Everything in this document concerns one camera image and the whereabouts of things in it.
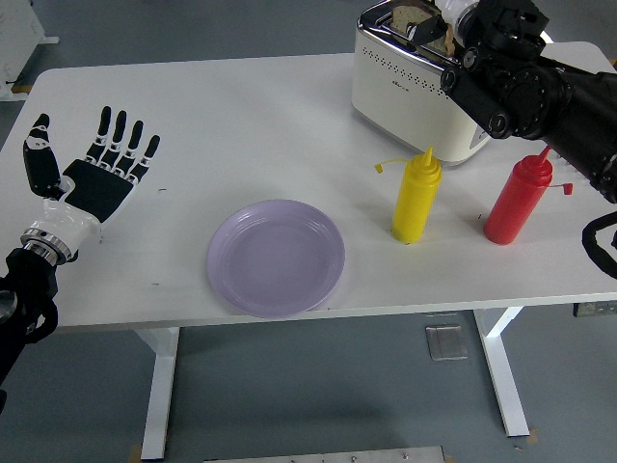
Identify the metal floor socket cover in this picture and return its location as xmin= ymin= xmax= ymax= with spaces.
xmin=424 ymin=325 xmax=469 ymax=362

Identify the red squeeze bottle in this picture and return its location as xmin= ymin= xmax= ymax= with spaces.
xmin=483 ymin=143 xmax=576 ymax=245

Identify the cream and chrome toaster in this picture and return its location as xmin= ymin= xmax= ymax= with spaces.
xmin=350 ymin=0 xmax=493 ymax=169

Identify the white table leg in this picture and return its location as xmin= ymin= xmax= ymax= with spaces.
xmin=134 ymin=326 xmax=182 ymax=461
xmin=471 ymin=306 xmax=531 ymax=439

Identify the yellow squeeze bottle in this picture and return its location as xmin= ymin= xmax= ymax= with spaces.
xmin=374 ymin=145 xmax=443 ymax=246

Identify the brown bread slice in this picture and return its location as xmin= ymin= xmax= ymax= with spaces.
xmin=389 ymin=3 xmax=458 ymax=55

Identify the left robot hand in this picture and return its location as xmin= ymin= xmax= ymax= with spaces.
xmin=22 ymin=105 xmax=162 ymax=253

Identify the white cabinet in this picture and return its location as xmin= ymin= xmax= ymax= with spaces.
xmin=0 ymin=0 xmax=62 ymax=103

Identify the grey table control panel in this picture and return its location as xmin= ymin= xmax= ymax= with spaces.
xmin=572 ymin=301 xmax=617 ymax=318

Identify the purple plate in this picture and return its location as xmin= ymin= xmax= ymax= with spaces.
xmin=206 ymin=199 xmax=347 ymax=319

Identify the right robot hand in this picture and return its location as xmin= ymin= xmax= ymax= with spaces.
xmin=404 ymin=0 xmax=468 ymax=43

